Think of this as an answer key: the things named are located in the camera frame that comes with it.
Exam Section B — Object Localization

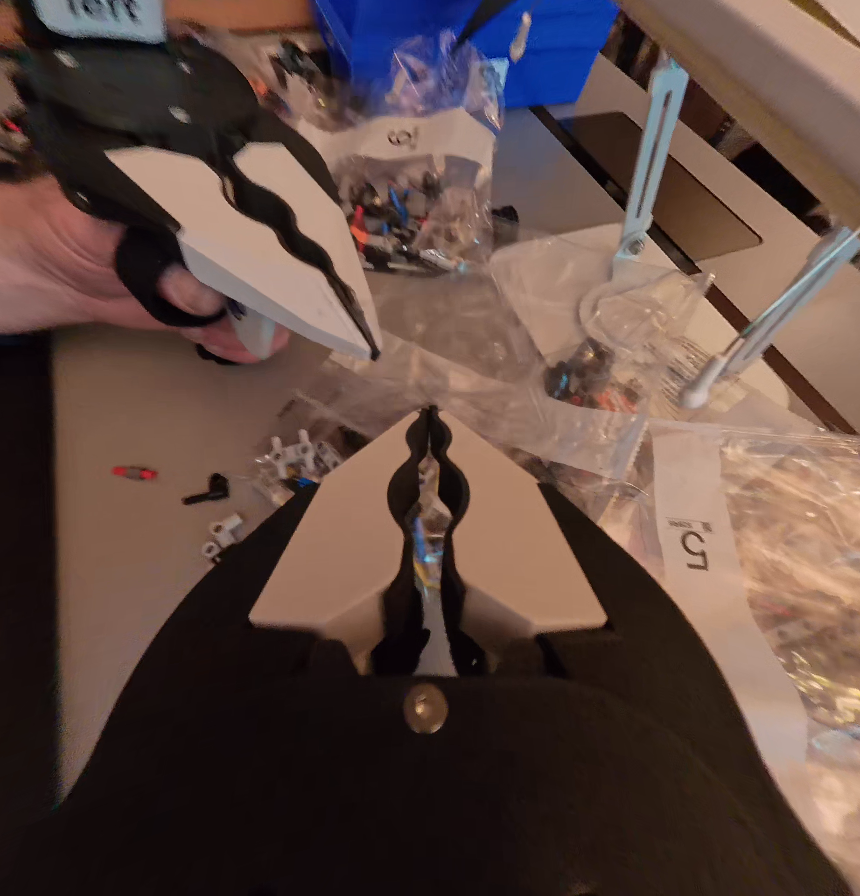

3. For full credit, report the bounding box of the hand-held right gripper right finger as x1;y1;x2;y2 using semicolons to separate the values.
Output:
431;405;608;679

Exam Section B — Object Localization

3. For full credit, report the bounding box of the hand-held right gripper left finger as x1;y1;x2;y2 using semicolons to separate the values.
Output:
249;406;434;678

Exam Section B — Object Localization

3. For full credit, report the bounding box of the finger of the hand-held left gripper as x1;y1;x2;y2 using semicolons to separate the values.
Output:
106;150;380;361
235;143;382;344

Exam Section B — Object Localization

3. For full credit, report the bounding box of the light grey double pin connector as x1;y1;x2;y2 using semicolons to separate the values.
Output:
264;429;320;478

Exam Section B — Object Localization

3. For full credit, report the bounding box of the black lego subassembly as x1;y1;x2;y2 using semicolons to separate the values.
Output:
272;38;333;92

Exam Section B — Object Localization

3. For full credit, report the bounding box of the person's left hand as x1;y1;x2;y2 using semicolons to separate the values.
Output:
0;175;291;361

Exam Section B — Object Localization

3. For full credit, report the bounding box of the clear bag of dark pieces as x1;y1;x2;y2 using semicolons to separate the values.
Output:
295;31;509;279

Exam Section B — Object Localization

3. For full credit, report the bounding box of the black L connector with axle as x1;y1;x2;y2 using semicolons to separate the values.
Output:
181;473;231;506

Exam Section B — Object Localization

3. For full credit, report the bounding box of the clear bag with white label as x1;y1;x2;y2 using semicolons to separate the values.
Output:
598;419;860;896

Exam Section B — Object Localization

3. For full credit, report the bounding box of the blue plastic bin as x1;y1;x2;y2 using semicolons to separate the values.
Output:
311;0;621;111

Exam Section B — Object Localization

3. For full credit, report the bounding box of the dark perforated panel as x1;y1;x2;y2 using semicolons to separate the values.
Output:
0;343;58;813

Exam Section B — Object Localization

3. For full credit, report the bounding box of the beige book stand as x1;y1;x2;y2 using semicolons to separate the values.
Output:
615;0;860;254

